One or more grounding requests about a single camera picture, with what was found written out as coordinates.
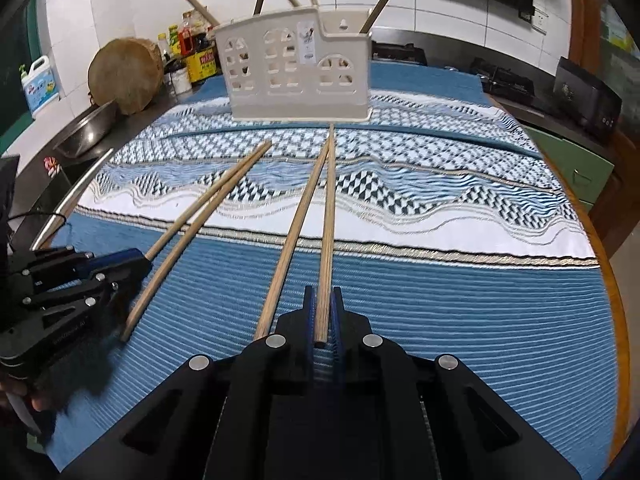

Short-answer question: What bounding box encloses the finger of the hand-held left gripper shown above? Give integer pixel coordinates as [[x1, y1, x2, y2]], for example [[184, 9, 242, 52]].
[[84, 272, 147, 312], [65, 247, 155, 281]]

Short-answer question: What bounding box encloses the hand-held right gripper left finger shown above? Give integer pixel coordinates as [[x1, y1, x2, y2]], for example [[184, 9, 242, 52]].
[[60, 285, 317, 480]]

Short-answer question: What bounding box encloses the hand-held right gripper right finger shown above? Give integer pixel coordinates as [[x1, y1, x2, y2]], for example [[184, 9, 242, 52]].
[[332, 286, 581, 480]]

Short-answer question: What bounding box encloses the white plastic utensil holder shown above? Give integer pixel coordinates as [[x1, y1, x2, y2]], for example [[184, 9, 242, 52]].
[[214, 4, 375, 122]]

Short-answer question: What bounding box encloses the person's left hand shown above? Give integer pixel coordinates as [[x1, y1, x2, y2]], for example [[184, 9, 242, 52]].
[[0, 379, 58, 415]]

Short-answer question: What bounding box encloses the blue patterned table cloth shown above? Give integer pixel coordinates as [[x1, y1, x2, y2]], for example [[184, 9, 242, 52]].
[[47, 62, 618, 480]]

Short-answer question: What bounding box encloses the metal colander bowl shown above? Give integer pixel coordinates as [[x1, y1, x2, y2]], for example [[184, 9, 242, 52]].
[[52, 100, 118, 158]]

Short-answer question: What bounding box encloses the round wooden chopping block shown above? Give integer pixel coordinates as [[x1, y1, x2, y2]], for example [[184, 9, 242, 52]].
[[87, 37, 165, 116]]

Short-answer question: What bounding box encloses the white detergent jug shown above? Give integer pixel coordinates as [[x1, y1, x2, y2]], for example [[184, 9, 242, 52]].
[[19, 56, 61, 120]]

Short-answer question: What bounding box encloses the white jar black lid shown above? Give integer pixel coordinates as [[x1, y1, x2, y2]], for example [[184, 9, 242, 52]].
[[170, 65, 192, 95]]

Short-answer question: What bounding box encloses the tall clear sauce bottle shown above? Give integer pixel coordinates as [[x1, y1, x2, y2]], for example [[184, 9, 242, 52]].
[[179, 11, 197, 56]]

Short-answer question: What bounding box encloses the green base cabinet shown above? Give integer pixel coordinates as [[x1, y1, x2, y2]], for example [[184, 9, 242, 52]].
[[520, 125, 616, 211]]

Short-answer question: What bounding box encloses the black gas stove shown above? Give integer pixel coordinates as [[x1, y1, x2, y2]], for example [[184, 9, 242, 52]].
[[370, 42, 536, 106]]

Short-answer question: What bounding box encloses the black countertop appliance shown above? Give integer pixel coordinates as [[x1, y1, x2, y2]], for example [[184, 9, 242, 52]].
[[554, 56, 623, 142]]

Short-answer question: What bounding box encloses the wooden glass door cabinet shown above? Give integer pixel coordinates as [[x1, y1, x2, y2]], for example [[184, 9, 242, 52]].
[[567, 0, 640, 261]]

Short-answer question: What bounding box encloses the black cable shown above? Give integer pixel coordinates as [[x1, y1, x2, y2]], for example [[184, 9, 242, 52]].
[[9, 211, 69, 225]]

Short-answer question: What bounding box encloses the wall power socket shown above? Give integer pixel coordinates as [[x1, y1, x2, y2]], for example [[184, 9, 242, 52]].
[[519, 6, 548, 35]]

